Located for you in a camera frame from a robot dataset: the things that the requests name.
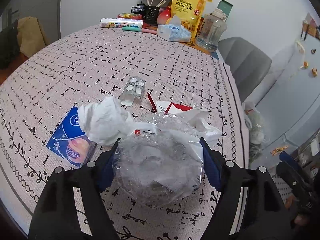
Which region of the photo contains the red peach shaped jar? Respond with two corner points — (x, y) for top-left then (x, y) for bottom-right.
(157, 7), (171, 25)

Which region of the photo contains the brown paper bag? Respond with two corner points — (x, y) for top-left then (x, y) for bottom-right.
(17, 16), (50, 58)

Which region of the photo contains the teal pink pen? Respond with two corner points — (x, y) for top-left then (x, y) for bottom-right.
(121, 27), (157, 35)

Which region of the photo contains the silver pill blister pack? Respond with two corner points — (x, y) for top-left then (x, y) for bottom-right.
(119, 76), (146, 107)

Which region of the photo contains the green tall carton box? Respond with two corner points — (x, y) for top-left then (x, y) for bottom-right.
(217, 0), (233, 21)

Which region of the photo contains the white roll of bags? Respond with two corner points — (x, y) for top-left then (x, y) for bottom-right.
(100, 18), (144, 28)

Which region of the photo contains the grey upholstered chair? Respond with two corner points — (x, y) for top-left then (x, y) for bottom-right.
(218, 37), (272, 102)

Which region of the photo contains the white plastic bag with goods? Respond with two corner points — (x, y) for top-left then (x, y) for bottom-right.
(242, 101), (266, 164)

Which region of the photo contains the crumpled white paper wad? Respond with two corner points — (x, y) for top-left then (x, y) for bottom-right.
(176, 108), (222, 148)

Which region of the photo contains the white refrigerator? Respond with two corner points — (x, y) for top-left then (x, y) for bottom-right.
(249, 12), (320, 170)

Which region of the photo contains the red white cigarette pack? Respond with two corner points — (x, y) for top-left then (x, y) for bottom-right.
(147, 92), (193, 114)

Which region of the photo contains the clear plastic water jug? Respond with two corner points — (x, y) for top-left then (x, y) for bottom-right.
(195, 8), (227, 52)

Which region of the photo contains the blue pocket tissue pack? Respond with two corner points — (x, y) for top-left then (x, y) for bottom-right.
(46, 106), (97, 168)

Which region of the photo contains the black cloth on chair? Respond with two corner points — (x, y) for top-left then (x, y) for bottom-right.
(0, 20), (22, 70)

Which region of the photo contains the clear plastic wrap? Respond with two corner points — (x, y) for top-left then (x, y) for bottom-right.
(113, 113), (204, 208)

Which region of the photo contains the yellow snack bag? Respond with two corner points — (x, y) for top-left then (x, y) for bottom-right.
(171, 0), (213, 38)

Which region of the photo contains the white tissue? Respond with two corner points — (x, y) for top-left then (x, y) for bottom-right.
(78, 96), (134, 146)

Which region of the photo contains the blue white tissue pack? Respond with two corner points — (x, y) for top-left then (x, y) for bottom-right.
(157, 15), (191, 42)

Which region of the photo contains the grey door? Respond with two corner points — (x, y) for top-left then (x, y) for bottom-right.
(1, 0), (61, 43)

